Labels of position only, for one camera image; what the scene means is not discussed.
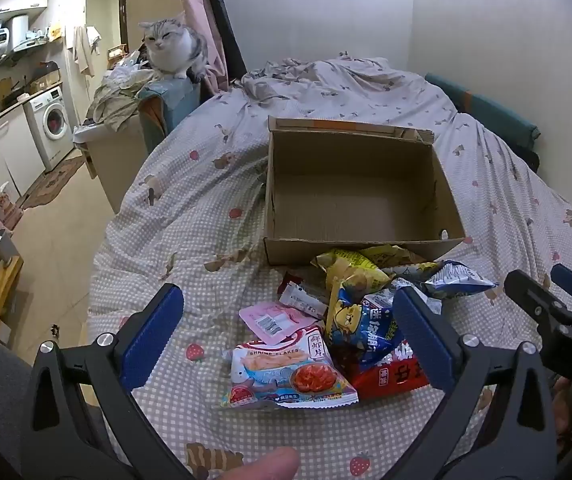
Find brown patterned rug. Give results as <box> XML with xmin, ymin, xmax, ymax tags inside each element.
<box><xmin>20</xmin><ymin>155</ymin><xmax>86</xmax><ymax>211</ymax></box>

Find person's right hand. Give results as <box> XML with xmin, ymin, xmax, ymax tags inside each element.
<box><xmin>552</xmin><ymin>375</ymin><xmax>572</xmax><ymax>458</ymax></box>

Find white wall cabinet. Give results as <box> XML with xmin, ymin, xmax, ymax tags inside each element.
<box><xmin>0</xmin><ymin>0</ymin><xmax>49</xmax><ymax>19</ymax></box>

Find blue cartoon cat snack bag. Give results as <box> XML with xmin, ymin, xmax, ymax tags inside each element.
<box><xmin>326</xmin><ymin>280</ymin><xmax>403</xmax><ymax>367</ymax></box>

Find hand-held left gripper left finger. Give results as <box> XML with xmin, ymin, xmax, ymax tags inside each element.
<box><xmin>18</xmin><ymin>282</ymin><xmax>201</xmax><ymax>480</ymax></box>

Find pink curtain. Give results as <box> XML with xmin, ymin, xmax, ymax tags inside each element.
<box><xmin>174</xmin><ymin>0</ymin><xmax>227</xmax><ymax>96</ymax></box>

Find dark curtain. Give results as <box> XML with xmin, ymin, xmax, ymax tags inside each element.
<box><xmin>203</xmin><ymin>0</ymin><xmax>247</xmax><ymax>92</ymax></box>

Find white and blue snack bag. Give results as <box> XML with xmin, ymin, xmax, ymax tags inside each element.
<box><xmin>391</xmin><ymin>259</ymin><xmax>498</xmax><ymax>317</ymax></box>

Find small red sachet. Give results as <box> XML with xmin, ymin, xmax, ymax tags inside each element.
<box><xmin>278</xmin><ymin>271</ymin><xmax>307</xmax><ymax>297</ymax></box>

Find grey and white cat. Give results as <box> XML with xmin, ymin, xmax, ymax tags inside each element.
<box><xmin>138</xmin><ymin>12</ymin><xmax>211</xmax><ymax>84</ymax></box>

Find person's left hand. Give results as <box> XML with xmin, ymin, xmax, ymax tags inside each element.
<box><xmin>223</xmin><ymin>447</ymin><xmax>301</xmax><ymax>480</ymax></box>

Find shrimp chips packet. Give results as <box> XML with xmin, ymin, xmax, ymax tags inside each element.
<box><xmin>221</xmin><ymin>327</ymin><xmax>360</xmax><ymax>410</ymax></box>

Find white washing machine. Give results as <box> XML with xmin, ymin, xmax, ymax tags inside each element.
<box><xmin>23</xmin><ymin>86</ymin><xmax>74</xmax><ymax>174</ymax></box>

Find white printed sachet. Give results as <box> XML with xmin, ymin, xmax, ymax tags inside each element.
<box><xmin>280</xmin><ymin>281</ymin><xmax>330</xmax><ymax>319</ymax></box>

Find pile of clothes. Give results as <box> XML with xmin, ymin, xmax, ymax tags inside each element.
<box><xmin>86</xmin><ymin>57</ymin><xmax>161</xmax><ymax>134</ymax></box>

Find teal armchair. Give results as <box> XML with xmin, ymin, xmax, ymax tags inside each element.
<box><xmin>138</xmin><ymin>76</ymin><xmax>203</xmax><ymax>147</ymax></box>

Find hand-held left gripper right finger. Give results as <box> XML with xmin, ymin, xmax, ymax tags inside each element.
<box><xmin>392</xmin><ymin>285</ymin><xmax>559</xmax><ymax>480</ymax></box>

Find white kitchen cabinets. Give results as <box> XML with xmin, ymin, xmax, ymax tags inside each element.
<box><xmin>0</xmin><ymin>105</ymin><xmax>46</xmax><ymax>202</ymax></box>

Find hanging towel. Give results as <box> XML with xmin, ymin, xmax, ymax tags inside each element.
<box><xmin>72</xmin><ymin>25</ymin><xmax>102</xmax><ymax>79</ymax></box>

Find cardboard box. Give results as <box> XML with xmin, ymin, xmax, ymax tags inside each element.
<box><xmin>263</xmin><ymin>115</ymin><xmax>467</xmax><ymax>267</ymax></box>

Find red snack packet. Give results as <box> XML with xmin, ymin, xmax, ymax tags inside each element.
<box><xmin>348</xmin><ymin>339</ymin><xmax>433</xmax><ymax>402</ymax></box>

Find pink snack packet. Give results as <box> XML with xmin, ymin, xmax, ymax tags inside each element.
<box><xmin>238</xmin><ymin>301</ymin><xmax>319</xmax><ymax>346</ymax></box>

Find beige cabinet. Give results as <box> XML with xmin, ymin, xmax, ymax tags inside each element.
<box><xmin>73</xmin><ymin>119</ymin><xmax>151</xmax><ymax>214</ymax></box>

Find yellow snack bag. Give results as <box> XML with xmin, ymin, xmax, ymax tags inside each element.
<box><xmin>311</xmin><ymin>244</ymin><xmax>427</xmax><ymax>297</ymax></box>

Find green mattress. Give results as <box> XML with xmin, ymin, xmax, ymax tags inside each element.
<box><xmin>425</xmin><ymin>72</ymin><xmax>542</xmax><ymax>155</ymax></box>

